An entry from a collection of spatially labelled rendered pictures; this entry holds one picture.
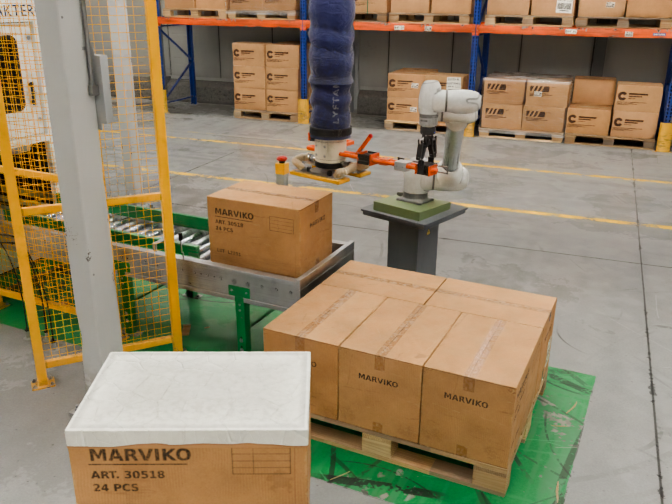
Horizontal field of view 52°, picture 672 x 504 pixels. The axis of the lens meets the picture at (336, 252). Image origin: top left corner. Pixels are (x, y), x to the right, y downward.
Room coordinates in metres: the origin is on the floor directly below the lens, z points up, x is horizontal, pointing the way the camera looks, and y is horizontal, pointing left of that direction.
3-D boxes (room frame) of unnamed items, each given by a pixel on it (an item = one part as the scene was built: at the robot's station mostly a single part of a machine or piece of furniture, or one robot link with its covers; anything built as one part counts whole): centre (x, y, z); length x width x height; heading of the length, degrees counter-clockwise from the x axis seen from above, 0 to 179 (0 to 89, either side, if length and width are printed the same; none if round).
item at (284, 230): (3.85, 0.38, 0.75); 0.60 x 0.40 x 0.40; 65
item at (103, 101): (3.20, 1.12, 1.62); 0.20 x 0.05 x 0.30; 64
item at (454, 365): (3.15, -0.41, 0.34); 1.20 x 1.00 x 0.40; 64
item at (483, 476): (3.15, -0.41, 0.07); 1.20 x 1.00 x 0.14; 64
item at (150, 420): (1.66, 0.37, 0.82); 0.60 x 0.40 x 0.40; 91
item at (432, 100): (3.33, -0.45, 1.58); 0.13 x 0.11 x 0.16; 83
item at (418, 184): (4.26, -0.51, 0.97); 0.18 x 0.16 x 0.22; 83
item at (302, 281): (3.70, 0.05, 0.58); 0.70 x 0.03 x 0.06; 154
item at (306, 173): (3.62, 0.09, 1.13); 0.34 x 0.10 x 0.05; 52
